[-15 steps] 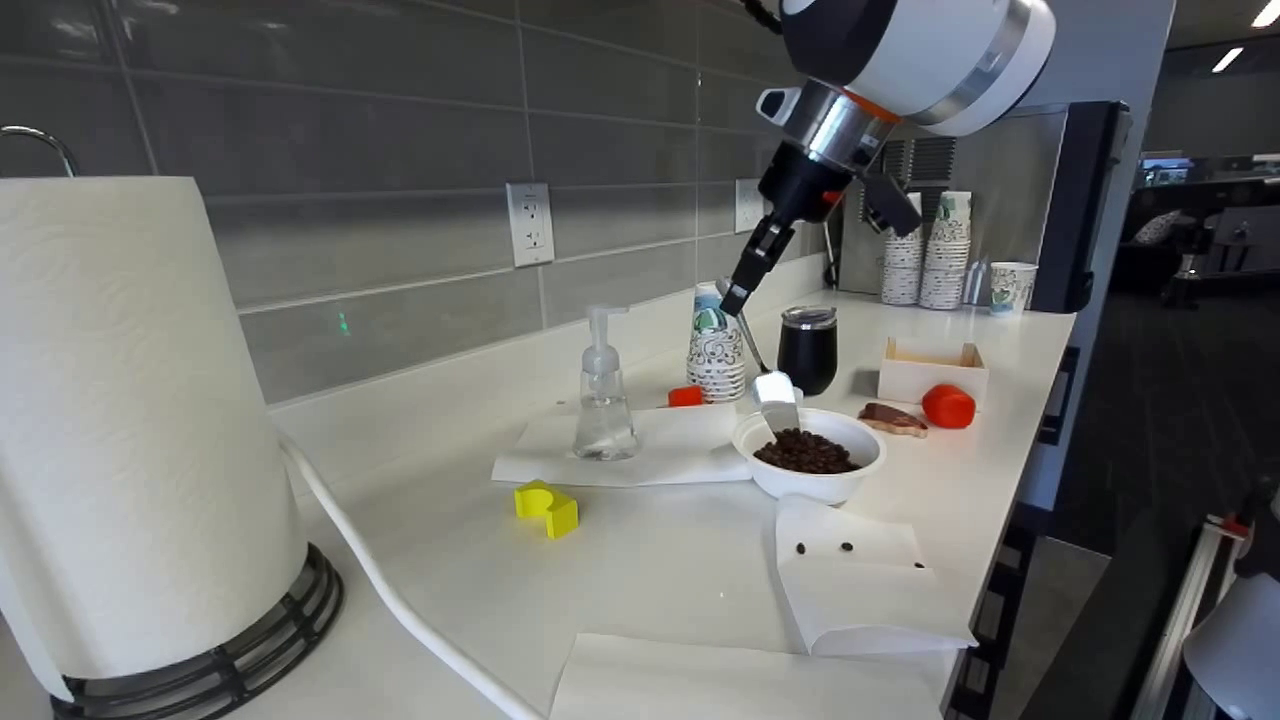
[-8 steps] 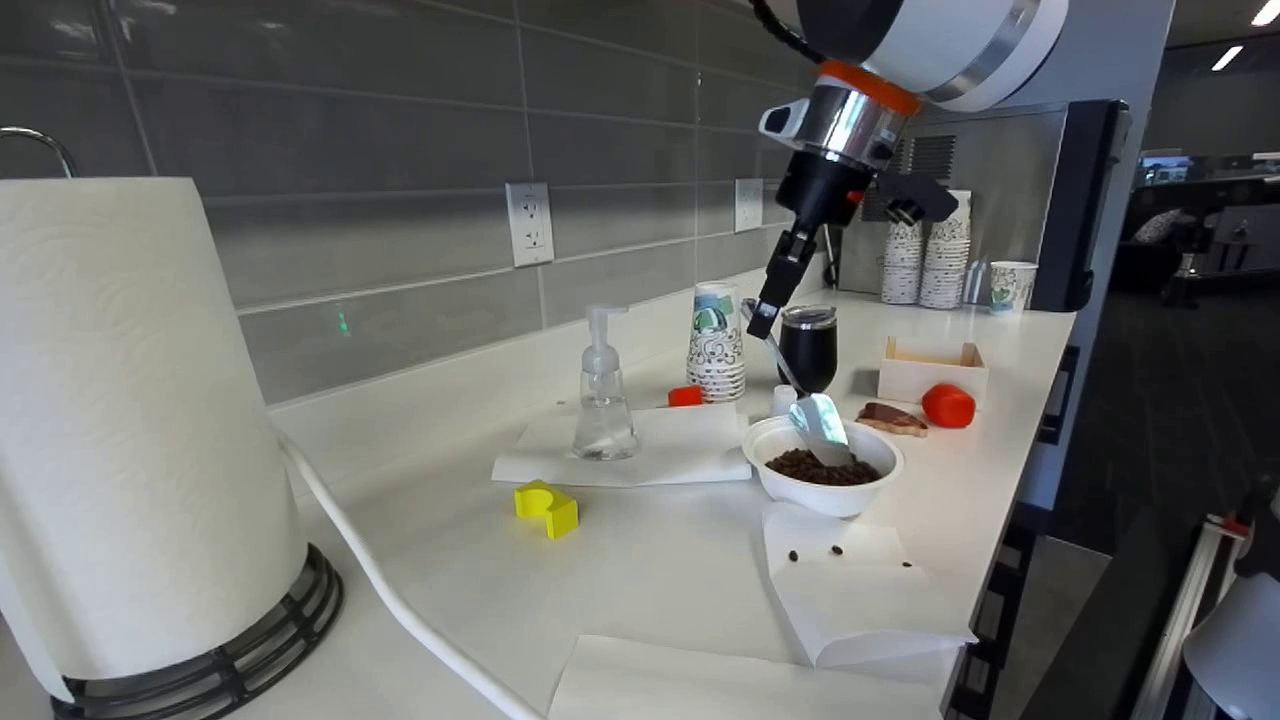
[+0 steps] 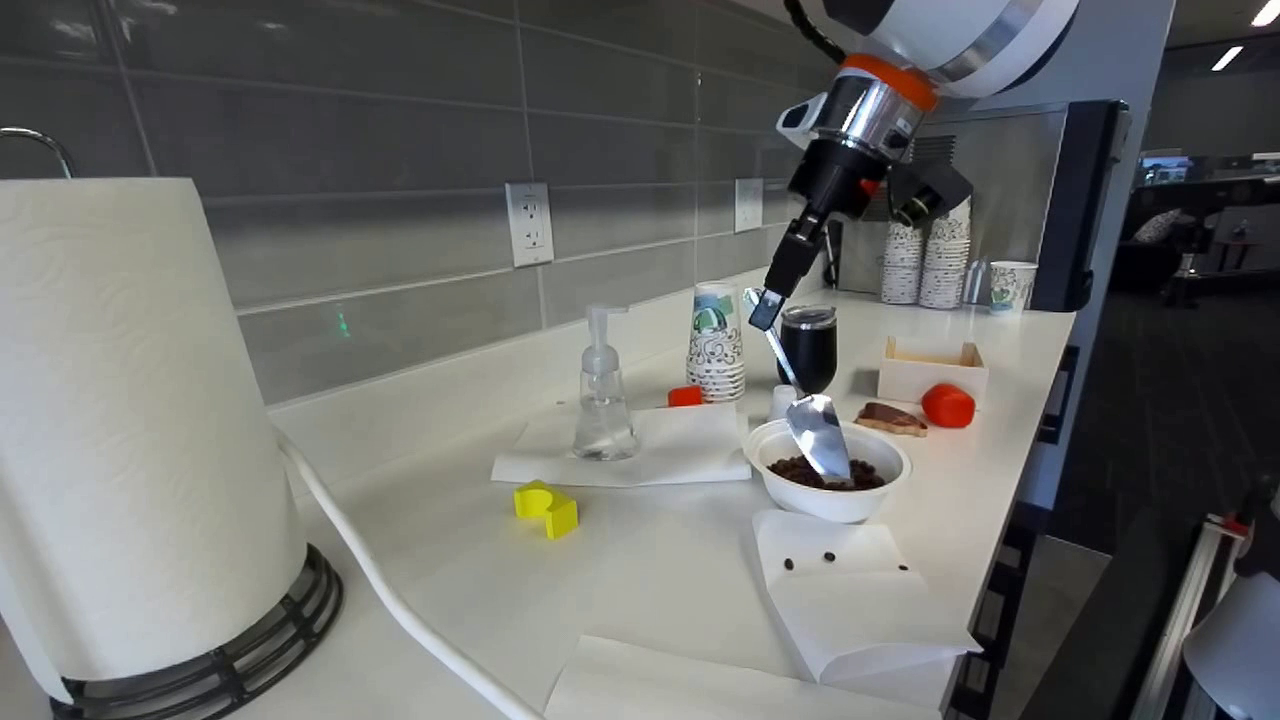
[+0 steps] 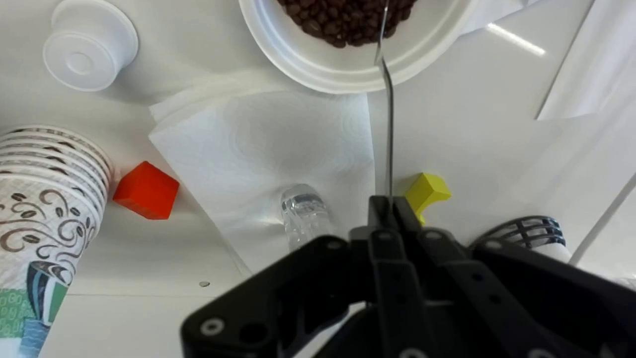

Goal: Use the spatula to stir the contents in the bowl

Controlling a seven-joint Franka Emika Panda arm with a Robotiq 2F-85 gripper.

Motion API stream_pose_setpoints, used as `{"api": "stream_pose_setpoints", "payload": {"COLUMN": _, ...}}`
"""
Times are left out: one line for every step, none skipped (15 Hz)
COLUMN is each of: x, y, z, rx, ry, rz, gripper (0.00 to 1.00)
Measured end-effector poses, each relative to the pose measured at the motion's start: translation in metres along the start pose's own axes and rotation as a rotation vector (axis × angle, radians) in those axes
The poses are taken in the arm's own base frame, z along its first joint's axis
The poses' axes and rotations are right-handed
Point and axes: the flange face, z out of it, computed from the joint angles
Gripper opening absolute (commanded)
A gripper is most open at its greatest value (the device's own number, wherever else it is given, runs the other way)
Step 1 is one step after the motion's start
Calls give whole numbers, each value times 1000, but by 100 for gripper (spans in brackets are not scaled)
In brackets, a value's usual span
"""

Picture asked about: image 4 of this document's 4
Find folded white paper towel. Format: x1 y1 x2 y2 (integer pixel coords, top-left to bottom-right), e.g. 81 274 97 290
146 85 377 274

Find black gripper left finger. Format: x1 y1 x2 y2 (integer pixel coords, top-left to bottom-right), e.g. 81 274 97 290
178 194 425 358

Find white bowl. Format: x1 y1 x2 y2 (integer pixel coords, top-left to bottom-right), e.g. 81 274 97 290
236 0 478 95

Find brown coffee beans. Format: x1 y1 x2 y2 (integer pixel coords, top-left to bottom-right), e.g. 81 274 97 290
275 0 419 49

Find red block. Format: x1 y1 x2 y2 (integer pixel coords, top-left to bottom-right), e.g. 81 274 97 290
111 158 182 222

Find clear pump bottle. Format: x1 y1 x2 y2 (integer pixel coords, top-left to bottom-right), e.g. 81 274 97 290
275 182 335 250

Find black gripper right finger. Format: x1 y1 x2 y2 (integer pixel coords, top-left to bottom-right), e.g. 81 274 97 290
391 194 636 358

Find white paper sheet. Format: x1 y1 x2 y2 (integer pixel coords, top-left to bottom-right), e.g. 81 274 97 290
534 0 636 122

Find metal spoon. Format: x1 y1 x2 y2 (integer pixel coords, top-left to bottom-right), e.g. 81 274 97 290
371 0 397 200

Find yellow block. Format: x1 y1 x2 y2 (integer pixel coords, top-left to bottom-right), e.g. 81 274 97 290
403 170 452 226

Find printed paper cup stack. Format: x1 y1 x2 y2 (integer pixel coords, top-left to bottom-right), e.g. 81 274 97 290
0 124 114 358

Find white cable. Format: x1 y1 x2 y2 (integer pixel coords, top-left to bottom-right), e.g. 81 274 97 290
568 172 636 266

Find small white pod cup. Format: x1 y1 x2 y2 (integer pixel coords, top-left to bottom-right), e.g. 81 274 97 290
39 0 140 95

